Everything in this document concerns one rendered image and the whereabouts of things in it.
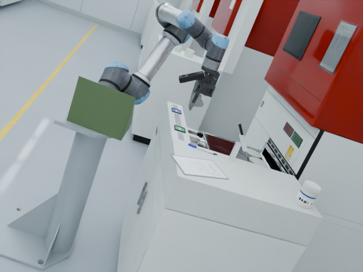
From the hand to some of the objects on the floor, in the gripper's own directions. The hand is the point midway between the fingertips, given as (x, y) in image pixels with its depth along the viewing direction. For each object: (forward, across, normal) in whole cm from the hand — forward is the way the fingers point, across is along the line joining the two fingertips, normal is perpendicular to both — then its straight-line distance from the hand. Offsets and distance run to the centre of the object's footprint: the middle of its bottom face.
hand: (189, 107), depth 185 cm
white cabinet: (+110, +4, -26) cm, 113 cm away
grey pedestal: (+110, +20, +49) cm, 122 cm away
